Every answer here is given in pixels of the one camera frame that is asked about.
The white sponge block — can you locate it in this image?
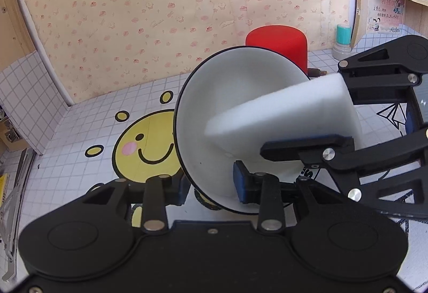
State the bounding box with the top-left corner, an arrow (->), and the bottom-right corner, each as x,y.
205,73 -> 363,161

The yellow white ceramic bowl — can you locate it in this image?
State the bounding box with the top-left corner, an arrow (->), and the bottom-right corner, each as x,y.
173,46 -> 322,216

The teal capped small bottle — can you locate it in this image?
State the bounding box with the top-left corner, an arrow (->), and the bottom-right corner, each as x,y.
331,24 -> 352,61

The red cylindrical speaker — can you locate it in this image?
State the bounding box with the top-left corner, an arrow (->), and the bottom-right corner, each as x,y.
245,25 -> 308,74

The metal folding rack yellow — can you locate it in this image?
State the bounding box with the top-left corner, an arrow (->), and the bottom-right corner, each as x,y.
1,148 -> 36,283

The wooden shelf unit left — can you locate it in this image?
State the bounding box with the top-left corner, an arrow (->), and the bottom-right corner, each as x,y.
0,0 -> 75,157

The brown cable plug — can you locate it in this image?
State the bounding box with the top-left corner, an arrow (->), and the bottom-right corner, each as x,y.
308,68 -> 328,78

